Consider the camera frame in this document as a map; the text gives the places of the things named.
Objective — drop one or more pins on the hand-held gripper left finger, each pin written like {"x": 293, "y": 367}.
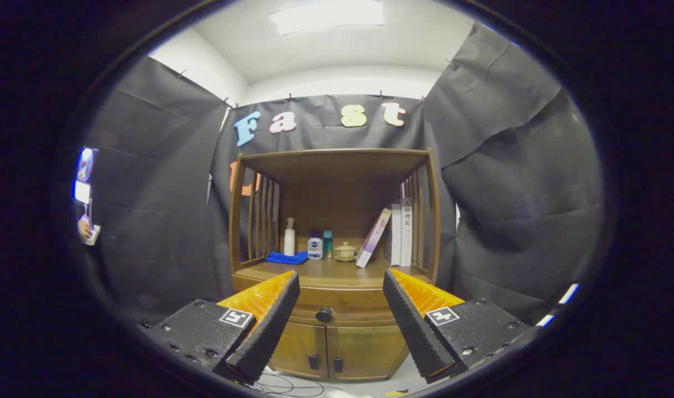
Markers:
{"x": 270, "y": 331}

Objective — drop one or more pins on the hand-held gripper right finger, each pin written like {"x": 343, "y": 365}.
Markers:
{"x": 414, "y": 331}

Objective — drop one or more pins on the black round drawer knob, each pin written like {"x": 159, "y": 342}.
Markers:
{"x": 324, "y": 314}

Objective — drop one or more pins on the brown wooden drawer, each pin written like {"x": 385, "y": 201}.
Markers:
{"x": 342, "y": 301}

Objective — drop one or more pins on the wooden countertop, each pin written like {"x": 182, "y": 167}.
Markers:
{"x": 325, "y": 268}

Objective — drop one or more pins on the brown wooden cabinet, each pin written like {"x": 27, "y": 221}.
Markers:
{"x": 336, "y": 188}

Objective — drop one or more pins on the blue folded cloth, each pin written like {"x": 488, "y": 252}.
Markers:
{"x": 287, "y": 257}

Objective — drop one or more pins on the white pump bottle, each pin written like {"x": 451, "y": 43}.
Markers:
{"x": 289, "y": 240}

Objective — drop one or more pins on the white lotion bottle blue cap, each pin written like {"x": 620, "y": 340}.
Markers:
{"x": 314, "y": 249}

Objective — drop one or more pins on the white book lettered spine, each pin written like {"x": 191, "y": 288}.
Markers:
{"x": 406, "y": 232}

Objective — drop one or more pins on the purple and white book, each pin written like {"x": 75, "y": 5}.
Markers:
{"x": 372, "y": 239}

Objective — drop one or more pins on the teal slim bottle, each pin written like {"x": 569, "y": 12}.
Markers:
{"x": 328, "y": 244}

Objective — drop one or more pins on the beige lidded ceramic teacup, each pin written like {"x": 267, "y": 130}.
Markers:
{"x": 345, "y": 251}

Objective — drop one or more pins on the ceiling light panel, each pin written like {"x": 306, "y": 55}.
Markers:
{"x": 325, "y": 16}

